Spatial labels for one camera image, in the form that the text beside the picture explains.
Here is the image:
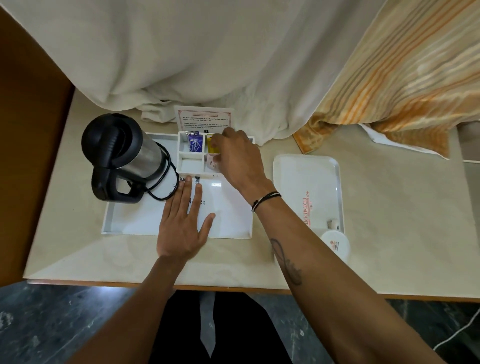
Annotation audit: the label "white cable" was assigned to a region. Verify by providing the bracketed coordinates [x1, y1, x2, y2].
[433, 307, 480, 352]

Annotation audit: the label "white compartment sachet organizer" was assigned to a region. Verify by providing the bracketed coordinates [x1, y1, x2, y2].
[176, 130, 256, 178]

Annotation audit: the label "large white rectangular tray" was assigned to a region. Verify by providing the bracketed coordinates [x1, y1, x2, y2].
[101, 132, 255, 240]

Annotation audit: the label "brown wooden panel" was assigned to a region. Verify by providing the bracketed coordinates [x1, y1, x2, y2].
[0, 7, 76, 289]

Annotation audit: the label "person's left hand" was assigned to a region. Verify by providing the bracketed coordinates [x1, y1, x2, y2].
[157, 176, 217, 262]

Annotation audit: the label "black kettle power cord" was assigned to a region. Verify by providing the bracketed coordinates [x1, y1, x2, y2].
[145, 142, 180, 202]

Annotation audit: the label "black cord bracelet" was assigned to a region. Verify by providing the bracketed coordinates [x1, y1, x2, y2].
[251, 191, 282, 213]

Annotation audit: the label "person's right hand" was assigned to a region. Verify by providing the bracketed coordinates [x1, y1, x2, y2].
[207, 127, 277, 204]

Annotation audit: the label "white curtain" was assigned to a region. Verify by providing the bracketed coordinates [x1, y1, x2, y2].
[0, 0, 388, 148]

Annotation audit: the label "person's black trousers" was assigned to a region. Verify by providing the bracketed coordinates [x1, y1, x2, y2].
[149, 290, 294, 364]

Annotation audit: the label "white plastic serving tray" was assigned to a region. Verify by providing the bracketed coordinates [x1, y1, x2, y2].
[272, 154, 345, 241]

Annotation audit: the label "person's left forearm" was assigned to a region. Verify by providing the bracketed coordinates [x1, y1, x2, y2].
[67, 255, 189, 364]

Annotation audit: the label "purple sachet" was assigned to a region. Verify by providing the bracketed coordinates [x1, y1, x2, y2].
[187, 132, 204, 153]

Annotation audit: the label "white notice card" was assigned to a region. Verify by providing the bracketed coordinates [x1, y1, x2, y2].
[174, 106, 235, 140]

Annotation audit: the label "orange striped curtain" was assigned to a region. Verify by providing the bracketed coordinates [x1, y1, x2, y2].
[292, 0, 480, 160]

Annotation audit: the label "black and steel electric kettle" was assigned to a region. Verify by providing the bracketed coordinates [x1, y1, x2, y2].
[81, 113, 168, 205]

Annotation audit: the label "person's right forearm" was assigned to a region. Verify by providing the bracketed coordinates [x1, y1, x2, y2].
[254, 196, 448, 364]

